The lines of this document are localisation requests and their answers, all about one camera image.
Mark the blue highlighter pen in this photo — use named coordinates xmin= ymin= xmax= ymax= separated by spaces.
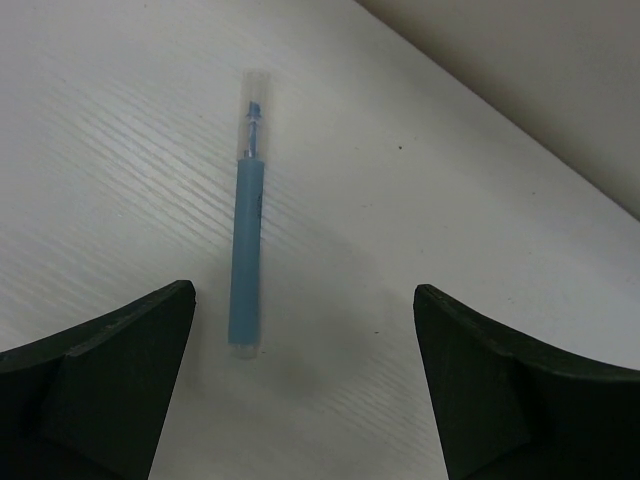
xmin=227 ymin=71 xmax=269 ymax=359

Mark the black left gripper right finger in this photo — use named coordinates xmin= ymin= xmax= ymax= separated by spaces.
xmin=413 ymin=285 xmax=639 ymax=479

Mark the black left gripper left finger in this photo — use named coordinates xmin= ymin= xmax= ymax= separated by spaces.
xmin=1 ymin=280 xmax=196 ymax=479

